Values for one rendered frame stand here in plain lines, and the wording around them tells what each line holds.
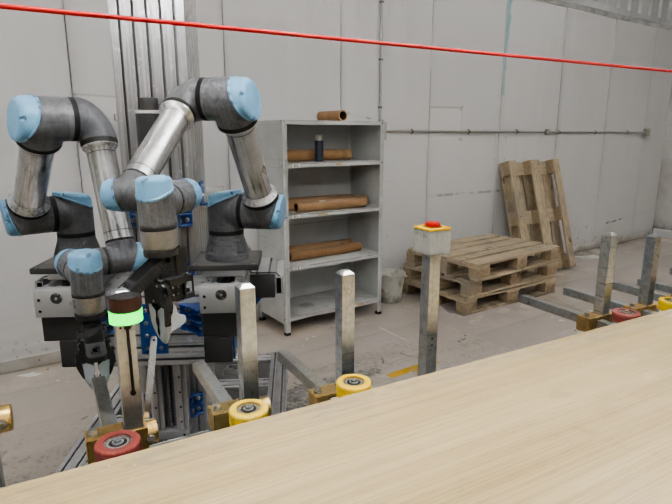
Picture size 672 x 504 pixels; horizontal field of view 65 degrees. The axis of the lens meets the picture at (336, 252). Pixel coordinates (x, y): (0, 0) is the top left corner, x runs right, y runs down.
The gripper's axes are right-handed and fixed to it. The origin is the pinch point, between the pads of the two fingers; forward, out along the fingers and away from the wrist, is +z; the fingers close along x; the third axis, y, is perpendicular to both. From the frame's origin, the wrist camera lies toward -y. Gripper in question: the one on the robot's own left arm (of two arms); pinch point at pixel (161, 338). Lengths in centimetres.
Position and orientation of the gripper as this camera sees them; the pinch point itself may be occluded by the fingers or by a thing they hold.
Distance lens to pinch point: 124.2
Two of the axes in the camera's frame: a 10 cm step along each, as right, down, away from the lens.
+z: 0.2, 9.7, 2.4
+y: 6.5, -2.0, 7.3
